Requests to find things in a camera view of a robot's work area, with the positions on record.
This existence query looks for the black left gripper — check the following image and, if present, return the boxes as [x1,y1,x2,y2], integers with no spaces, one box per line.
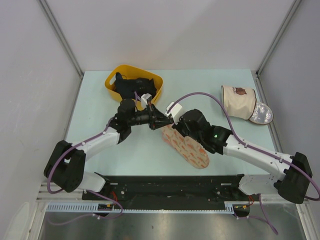
[127,102,173,131]

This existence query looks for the pink tulip mesh laundry bag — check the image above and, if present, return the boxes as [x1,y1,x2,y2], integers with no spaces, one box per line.
[161,125,210,169]

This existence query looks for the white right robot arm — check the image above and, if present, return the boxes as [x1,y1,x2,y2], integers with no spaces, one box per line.
[173,109,313,204]

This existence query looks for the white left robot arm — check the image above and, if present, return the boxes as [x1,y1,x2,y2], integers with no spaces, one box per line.
[43,99,174,200]

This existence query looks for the beige fabric storage bag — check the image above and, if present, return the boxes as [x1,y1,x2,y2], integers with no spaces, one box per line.
[221,85,274,125]

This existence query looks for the black clothes pile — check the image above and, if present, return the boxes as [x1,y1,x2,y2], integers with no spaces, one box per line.
[114,72,157,99]

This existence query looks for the yellow plastic basket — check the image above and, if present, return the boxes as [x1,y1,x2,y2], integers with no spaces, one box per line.
[104,64,164,103]

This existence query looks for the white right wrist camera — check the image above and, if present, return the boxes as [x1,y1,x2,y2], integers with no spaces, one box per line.
[164,101,185,124]

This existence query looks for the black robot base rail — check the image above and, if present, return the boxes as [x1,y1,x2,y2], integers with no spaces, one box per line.
[82,174,259,207]

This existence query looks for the white slotted cable duct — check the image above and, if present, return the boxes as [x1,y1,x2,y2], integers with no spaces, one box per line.
[46,202,244,214]

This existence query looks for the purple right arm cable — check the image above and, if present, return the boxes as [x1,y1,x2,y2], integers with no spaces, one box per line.
[168,92,320,235]

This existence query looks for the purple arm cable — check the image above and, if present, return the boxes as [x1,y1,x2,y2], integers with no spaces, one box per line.
[168,92,320,235]
[46,91,146,225]

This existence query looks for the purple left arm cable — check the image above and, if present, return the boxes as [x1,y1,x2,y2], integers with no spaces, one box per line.
[46,91,146,225]

